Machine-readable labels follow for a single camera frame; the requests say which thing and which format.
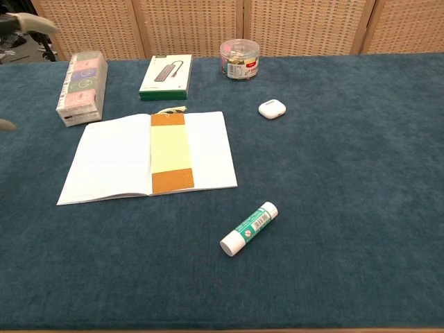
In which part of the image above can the black tripod stand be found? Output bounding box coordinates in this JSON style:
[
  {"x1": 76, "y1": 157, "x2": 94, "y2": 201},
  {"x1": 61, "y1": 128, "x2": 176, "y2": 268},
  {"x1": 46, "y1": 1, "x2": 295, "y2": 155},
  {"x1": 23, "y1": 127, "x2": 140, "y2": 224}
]
[{"x1": 27, "y1": 31, "x2": 58, "y2": 62}]

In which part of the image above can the teal tablecloth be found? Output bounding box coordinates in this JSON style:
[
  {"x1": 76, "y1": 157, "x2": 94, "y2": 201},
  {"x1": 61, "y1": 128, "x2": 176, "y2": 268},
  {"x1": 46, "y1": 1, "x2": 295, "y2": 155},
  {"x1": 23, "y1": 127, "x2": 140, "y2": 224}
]
[{"x1": 0, "y1": 51, "x2": 444, "y2": 331}]

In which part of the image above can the clear jar of binder clips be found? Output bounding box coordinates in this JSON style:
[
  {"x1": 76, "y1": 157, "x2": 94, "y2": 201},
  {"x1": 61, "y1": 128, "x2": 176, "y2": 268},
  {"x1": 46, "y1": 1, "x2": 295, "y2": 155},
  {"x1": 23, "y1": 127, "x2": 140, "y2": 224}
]
[{"x1": 219, "y1": 38, "x2": 261, "y2": 83}]

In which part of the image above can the white green glue stick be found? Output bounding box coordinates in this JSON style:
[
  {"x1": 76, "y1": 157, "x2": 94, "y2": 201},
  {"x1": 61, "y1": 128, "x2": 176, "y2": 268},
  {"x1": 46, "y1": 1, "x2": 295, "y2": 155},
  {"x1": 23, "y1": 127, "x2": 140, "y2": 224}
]
[{"x1": 219, "y1": 201, "x2": 279, "y2": 258}]

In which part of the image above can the white earbuds case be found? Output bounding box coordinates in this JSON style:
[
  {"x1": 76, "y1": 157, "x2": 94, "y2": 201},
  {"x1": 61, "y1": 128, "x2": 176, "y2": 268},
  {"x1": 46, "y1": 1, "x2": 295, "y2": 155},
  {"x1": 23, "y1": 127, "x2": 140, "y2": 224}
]
[{"x1": 258, "y1": 99, "x2": 287, "y2": 121}]

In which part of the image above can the wrapped pack of tissue packets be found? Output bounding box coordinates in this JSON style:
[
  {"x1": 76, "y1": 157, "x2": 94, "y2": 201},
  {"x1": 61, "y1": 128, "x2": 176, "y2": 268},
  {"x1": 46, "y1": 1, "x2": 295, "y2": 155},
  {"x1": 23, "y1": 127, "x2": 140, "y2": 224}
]
[{"x1": 55, "y1": 51, "x2": 109, "y2": 128}]

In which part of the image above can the wicker folding screen panel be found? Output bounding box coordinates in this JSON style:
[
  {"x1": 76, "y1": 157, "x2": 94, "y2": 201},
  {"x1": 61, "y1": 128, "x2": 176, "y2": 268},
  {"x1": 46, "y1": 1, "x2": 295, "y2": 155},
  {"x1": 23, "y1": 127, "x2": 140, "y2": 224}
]
[
  {"x1": 131, "y1": 0, "x2": 246, "y2": 59},
  {"x1": 360, "y1": 0, "x2": 444, "y2": 56},
  {"x1": 241, "y1": 0, "x2": 376, "y2": 57},
  {"x1": 30, "y1": 0, "x2": 146, "y2": 62}
]

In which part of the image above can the brown and cream paper bookmark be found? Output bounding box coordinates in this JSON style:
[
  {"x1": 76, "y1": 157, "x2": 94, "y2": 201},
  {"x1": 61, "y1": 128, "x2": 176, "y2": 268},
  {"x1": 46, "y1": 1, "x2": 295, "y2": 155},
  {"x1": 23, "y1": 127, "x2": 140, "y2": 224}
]
[{"x1": 150, "y1": 106, "x2": 196, "y2": 194}]

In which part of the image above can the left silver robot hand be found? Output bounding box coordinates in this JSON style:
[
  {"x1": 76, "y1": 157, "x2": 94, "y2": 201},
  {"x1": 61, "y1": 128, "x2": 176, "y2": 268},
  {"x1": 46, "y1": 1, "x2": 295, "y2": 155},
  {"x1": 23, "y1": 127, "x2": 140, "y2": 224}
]
[{"x1": 0, "y1": 12, "x2": 59, "y2": 133}]

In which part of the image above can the white green USB hub box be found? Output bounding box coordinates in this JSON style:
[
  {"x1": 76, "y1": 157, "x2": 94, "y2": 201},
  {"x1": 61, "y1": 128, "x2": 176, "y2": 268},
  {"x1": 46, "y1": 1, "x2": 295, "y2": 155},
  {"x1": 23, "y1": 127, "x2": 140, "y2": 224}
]
[{"x1": 138, "y1": 54, "x2": 194, "y2": 102}]

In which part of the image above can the open lined white notebook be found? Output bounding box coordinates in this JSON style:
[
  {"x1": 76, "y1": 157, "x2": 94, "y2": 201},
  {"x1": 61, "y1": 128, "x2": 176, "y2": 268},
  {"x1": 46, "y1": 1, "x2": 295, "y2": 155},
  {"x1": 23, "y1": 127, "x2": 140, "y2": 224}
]
[{"x1": 56, "y1": 111, "x2": 239, "y2": 206}]

